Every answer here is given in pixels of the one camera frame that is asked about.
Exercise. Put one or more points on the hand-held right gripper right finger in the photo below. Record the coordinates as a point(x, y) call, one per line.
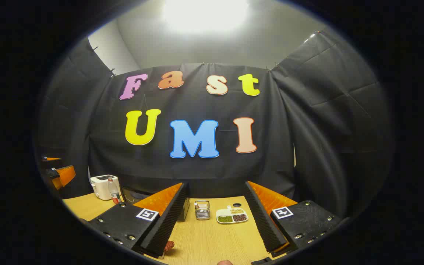
point(265, 224)

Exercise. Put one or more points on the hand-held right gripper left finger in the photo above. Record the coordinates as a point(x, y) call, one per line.
point(168, 224)

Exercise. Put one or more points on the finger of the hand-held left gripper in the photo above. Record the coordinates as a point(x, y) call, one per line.
point(52, 159)
point(66, 176)

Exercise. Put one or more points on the red grilled meat slice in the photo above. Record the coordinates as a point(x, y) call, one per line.
point(169, 245)

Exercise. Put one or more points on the black electric oven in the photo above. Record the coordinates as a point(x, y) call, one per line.
point(133, 195)

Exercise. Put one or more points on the dark red bean pile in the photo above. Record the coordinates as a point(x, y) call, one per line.
point(239, 217)

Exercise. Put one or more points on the yellow bean pile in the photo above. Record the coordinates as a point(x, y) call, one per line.
point(237, 211)

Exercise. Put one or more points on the white toaster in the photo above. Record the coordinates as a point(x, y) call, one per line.
point(99, 187)

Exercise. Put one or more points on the green bean pile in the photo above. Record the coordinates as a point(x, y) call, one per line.
point(225, 219)

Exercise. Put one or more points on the white divided plate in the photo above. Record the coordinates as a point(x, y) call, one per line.
point(223, 212)

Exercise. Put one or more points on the plastic bottle red label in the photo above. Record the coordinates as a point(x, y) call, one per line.
point(114, 193)

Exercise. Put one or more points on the black backdrop cloth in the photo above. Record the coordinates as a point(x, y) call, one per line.
point(197, 173)

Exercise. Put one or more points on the ceiling light panel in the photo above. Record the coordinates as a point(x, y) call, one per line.
point(206, 14)

